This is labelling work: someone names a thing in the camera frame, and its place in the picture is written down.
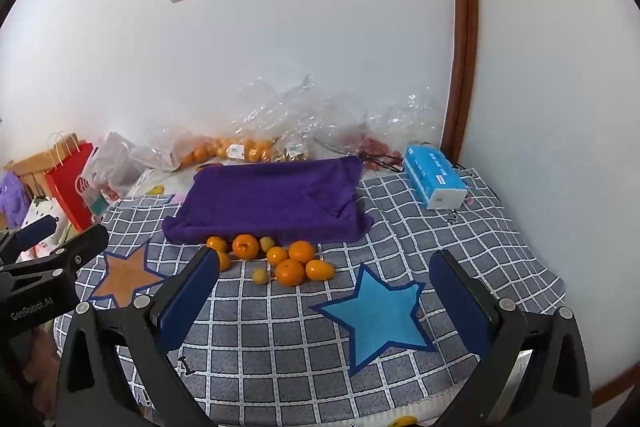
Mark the pile of red tomatoes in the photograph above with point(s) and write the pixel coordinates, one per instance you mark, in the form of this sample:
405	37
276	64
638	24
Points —
377	147

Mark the clear bag of kumquats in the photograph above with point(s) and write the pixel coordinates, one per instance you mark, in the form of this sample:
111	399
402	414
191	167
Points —
280	122

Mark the purple towel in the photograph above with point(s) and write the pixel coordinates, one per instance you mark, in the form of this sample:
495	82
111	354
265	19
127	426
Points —
275	197

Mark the clear bag of tangerines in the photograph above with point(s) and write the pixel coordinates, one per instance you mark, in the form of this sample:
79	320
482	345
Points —
200	152

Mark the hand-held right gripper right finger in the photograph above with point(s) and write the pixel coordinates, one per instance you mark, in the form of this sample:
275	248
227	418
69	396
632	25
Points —
460	307

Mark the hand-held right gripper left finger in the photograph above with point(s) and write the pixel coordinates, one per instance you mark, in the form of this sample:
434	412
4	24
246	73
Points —
192	292

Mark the small orange tangerine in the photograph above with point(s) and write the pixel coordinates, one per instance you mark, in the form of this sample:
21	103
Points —
217	243
224	260
276	255

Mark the purple plush toy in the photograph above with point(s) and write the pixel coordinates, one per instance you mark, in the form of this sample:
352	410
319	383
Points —
12	199

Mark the blue tissue pack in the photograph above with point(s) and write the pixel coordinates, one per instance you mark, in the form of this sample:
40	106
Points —
434	177

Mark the grey plaid star blanket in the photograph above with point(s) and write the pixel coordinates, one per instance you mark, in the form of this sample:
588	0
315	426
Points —
280	347

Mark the white printed bag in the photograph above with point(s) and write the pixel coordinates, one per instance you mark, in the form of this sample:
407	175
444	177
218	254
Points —
42	219

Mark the red paper bag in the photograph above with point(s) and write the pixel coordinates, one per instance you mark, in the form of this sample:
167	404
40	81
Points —
70	192

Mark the oval orange kumquat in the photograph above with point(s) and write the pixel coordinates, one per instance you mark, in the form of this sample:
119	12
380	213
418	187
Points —
319	270

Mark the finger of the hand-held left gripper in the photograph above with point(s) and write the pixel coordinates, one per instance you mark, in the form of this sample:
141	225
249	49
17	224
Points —
35	229
75	249

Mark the yellow-green kumquat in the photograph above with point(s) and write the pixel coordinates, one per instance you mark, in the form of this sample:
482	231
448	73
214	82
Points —
260	276
265	243

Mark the brown box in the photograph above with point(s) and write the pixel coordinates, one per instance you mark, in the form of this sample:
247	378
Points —
27	169

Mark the orange tangerine with green stem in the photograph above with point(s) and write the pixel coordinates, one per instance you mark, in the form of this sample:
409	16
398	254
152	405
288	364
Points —
245	246

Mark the white printed sheet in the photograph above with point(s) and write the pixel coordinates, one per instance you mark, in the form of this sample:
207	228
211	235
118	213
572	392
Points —
160	179

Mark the person's left hand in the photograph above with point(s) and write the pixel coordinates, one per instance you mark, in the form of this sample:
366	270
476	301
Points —
40	367

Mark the brown wooden door frame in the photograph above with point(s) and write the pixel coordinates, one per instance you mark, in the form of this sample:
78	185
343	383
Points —
462	32

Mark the clear plastic bag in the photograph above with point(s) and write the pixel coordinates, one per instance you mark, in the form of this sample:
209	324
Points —
405	122

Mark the white plastic bag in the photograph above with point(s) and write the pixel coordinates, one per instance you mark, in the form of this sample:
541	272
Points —
112	162

